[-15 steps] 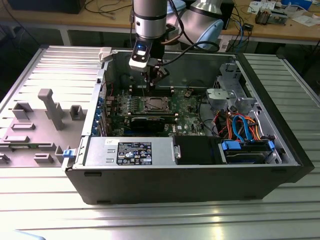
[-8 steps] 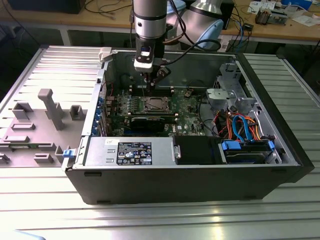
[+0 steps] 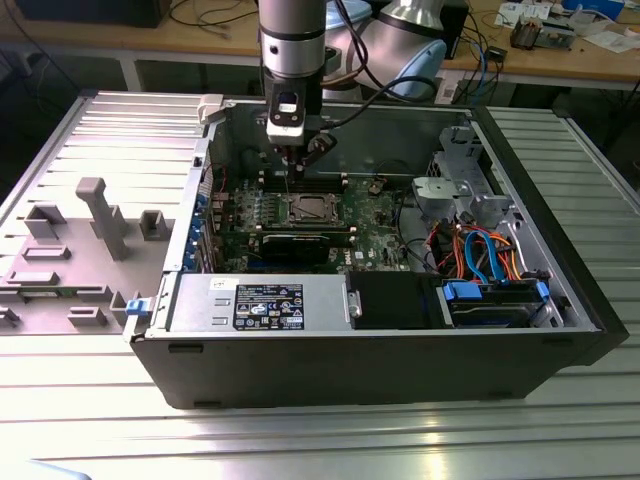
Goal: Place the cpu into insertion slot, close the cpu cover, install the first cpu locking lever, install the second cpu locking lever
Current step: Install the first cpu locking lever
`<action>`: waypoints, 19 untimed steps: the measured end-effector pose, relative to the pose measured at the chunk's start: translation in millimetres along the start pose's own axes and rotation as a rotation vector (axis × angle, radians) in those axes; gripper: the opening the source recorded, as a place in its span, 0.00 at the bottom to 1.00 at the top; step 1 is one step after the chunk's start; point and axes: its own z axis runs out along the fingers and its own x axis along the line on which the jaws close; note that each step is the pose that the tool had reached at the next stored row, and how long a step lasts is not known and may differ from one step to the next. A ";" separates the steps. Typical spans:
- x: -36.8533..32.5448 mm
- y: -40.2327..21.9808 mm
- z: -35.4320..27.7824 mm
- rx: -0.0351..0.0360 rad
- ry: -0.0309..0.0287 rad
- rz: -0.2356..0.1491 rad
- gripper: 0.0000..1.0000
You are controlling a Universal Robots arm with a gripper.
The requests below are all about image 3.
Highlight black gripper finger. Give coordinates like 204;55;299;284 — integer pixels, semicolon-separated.
277;143;302;172
294;130;340;174

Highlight black graphics card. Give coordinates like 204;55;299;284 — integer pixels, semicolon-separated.
259;230;331;266

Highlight metal socket cover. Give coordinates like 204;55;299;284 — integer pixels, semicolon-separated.
288;193;341;222

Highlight wooden desk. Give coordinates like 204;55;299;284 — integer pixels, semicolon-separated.
0;0;640;91

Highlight black heatsink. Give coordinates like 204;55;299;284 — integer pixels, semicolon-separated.
509;14;542;51

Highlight black RAM slot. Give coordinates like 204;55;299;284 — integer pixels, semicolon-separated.
260;168;349;176
260;174;349;182
260;185;349;194
260;179;349;188

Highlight white papers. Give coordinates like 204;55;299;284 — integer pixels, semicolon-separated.
582;24;640;54

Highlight green motherboard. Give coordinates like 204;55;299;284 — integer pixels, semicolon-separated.
209;174;416;274

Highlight grey device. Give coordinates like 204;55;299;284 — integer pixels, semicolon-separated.
540;19;576;51

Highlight black monitor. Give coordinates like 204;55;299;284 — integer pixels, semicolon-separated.
14;0;164;29

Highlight grey parts rack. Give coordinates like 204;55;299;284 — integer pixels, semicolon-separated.
0;177;176;336

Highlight hard disk blue carrier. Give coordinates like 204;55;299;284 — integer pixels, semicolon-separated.
438;279;551;329

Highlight black PC case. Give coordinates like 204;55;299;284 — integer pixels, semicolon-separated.
122;92;630;411

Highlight blue flat wire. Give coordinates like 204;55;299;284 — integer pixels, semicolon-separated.
479;227;506;285
463;229;489;279

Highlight silver power supply unit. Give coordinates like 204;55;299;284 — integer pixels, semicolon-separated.
169;273;349;334

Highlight metal drive cage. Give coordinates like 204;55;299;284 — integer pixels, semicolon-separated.
410;124;519;229

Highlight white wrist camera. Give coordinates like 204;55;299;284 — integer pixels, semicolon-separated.
266;90;306;147

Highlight orange wire bundle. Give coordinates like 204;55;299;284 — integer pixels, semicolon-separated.
439;225;526;284

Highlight black drive bay cover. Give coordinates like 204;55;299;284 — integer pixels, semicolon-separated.
346;272;444;331

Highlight CPU socket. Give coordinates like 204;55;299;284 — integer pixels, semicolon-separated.
287;193;342;224

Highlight beige case latch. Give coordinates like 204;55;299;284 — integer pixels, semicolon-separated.
196;93;226;125

